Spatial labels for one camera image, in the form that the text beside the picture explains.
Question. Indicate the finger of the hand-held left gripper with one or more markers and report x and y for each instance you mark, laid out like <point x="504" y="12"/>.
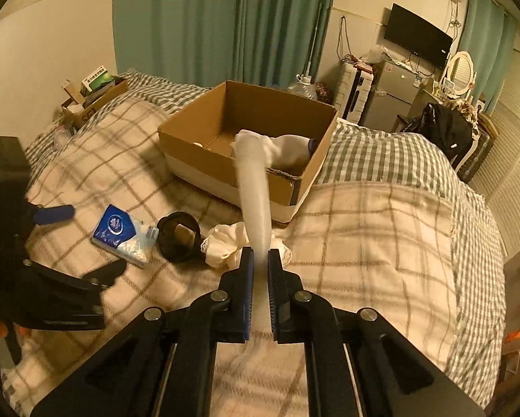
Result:
<point x="58" y="214"/>
<point x="64" y="295"/>

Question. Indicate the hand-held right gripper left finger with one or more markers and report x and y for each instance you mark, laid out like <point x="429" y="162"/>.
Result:
<point x="247" y="295"/>

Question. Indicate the cream plaid blanket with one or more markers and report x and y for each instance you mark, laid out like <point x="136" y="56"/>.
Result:
<point x="364" y="260"/>

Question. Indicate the large cardboard box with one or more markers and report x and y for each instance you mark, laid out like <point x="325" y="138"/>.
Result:
<point x="225" y="117"/>

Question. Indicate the small cardboard box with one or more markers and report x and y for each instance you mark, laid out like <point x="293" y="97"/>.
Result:
<point x="90" y="106"/>

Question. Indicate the long white sock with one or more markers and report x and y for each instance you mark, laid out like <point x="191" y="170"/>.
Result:
<point x="253" y="191"/>

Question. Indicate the white lace cloth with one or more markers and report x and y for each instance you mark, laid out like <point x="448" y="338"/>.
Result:
<point x="225" y="245"/>

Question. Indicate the green and white carton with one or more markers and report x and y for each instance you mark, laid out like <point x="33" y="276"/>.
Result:
<point x="97" y="80"/>

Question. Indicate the silver refrigerator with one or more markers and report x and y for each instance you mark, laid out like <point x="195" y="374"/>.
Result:
<point x="390" y="95"/>

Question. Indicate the clear water jug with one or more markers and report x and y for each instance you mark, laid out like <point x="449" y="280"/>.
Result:
<point x="303" y="89"/>

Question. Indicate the teal curtain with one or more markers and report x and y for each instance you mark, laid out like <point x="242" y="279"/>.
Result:
<point x="207" y="21"/>
<point x="488" y="21"/>

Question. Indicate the white sock with purple toe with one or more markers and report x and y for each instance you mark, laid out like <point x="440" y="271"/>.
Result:
<point x="290" y="150"/>

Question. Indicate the black bag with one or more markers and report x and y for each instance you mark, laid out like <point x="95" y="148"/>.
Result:
<point x="446" y="132"/>

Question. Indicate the black flat television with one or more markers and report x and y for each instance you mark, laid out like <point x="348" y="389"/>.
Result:
<point x="418" y="37"/>

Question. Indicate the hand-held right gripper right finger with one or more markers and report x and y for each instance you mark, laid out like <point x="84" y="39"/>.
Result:
<point x="273" y="299"/>

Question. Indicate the white narrow cabinet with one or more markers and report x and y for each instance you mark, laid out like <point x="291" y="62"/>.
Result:
<point x="351" y="91"/>

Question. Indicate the blue tissue pack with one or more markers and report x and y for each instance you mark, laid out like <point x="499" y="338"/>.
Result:
<point x="118" y="234"/>

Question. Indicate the white oval mirror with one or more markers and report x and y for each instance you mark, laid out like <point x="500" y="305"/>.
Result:
<point x="459" y="71"/>

